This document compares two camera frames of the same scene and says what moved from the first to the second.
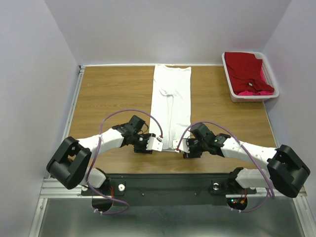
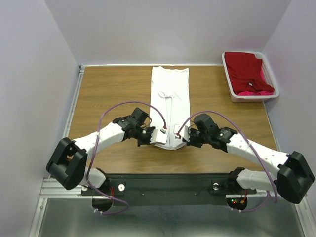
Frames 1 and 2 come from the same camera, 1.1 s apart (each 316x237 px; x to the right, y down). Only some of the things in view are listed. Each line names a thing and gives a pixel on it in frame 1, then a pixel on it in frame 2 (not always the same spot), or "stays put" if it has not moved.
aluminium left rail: (80, 74) stays put
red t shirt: (245, 73) stays put
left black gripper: (142, 149) → (147, 141)
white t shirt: (170, 115) stays put
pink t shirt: (261, 93) stays put
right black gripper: (191, 154) → (190, 142)
